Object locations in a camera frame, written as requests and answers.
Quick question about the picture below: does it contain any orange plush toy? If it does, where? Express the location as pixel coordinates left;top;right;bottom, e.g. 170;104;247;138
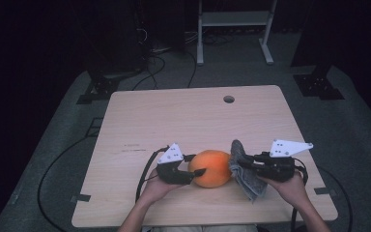
187;149;233;189

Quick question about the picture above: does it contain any black stand base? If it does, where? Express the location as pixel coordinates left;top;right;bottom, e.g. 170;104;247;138
293;64;346;101
76;69;143;104

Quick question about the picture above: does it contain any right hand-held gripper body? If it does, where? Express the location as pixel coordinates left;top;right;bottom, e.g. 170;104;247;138
255;138;314;183

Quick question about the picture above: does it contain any long black floor cable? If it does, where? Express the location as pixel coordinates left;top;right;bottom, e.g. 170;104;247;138
38;135;93;232

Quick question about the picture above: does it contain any person's left hand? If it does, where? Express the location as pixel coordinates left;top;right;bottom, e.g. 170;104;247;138
139;168;182;204

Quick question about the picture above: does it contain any left hand-held gripper cable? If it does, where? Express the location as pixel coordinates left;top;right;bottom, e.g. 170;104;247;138
134;145;170;202

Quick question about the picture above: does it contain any grey cloth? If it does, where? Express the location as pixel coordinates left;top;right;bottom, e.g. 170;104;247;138
228;139;269;202

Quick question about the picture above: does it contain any right hand-held gripper cable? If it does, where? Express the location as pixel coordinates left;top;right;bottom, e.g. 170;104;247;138
290;158;309;232

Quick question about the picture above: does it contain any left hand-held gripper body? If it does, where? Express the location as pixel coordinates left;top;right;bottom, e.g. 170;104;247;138
156;142;196;186

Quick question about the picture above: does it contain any black floor frame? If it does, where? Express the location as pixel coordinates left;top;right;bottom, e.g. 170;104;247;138
85;117;104;138

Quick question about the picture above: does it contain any grey tape strip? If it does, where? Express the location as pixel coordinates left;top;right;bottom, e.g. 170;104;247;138
313;187;338;197
71;193;92;203

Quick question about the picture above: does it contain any white metal stand frame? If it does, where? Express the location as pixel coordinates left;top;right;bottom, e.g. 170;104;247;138
196;0;278;67

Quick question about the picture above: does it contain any person's right hand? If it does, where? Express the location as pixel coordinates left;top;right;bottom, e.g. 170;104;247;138
265;170;308;207

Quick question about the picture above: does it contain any hand-held gripper cable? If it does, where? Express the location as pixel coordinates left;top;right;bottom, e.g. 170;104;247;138
134;145;170;202
290;158;309;232

